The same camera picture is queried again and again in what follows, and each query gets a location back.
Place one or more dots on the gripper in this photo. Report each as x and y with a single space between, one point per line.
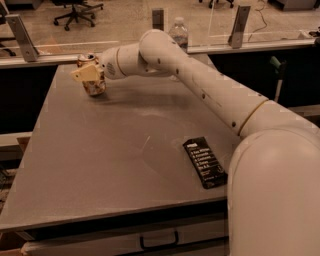
107 64

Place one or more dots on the orange soda can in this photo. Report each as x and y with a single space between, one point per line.
92 88

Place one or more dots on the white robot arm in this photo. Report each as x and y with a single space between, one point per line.
273 190

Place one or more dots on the black office chair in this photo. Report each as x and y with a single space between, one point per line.
80 9

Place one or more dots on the clear plastic water bottle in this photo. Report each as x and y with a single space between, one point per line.
179 33

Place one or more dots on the left metal glass bracket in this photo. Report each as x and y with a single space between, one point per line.
27 48

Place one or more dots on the metal glass bracket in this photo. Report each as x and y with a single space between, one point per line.
27 48
158 18
236 37

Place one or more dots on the grey metal rail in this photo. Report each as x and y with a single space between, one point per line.
61 59

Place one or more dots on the middle metal glass bracket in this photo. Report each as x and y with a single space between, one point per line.
158 18

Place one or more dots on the right metal glass bracket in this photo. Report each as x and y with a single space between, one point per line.
236 37

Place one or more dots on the grey drawer with black handle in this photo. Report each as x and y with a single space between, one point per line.
200 239

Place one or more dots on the green handled tool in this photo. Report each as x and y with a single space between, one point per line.
280 68

